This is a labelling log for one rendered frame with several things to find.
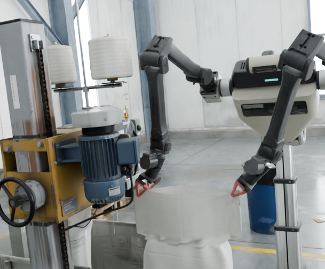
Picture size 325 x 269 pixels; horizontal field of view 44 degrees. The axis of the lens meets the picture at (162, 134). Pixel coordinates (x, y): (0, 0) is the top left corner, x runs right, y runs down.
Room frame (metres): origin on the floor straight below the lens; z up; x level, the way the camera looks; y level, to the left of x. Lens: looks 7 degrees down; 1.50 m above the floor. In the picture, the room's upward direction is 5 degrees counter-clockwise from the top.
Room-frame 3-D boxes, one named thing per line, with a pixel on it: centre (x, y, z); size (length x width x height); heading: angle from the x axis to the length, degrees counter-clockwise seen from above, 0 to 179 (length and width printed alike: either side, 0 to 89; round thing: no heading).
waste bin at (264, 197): (3.80, -0.98, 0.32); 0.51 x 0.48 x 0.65; 154
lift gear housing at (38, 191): (1.42, 0.50, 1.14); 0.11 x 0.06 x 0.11; 64
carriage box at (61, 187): (1.60, 0.43, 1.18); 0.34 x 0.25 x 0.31; 154
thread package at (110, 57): (1.60, 0.17, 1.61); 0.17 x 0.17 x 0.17
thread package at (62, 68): (1.72, 0.41, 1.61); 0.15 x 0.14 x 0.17; 64
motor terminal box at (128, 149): (1.47, 0.13, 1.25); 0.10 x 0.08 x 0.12; 179
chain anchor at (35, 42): (1.48, 0.41, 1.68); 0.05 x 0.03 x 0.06; 154
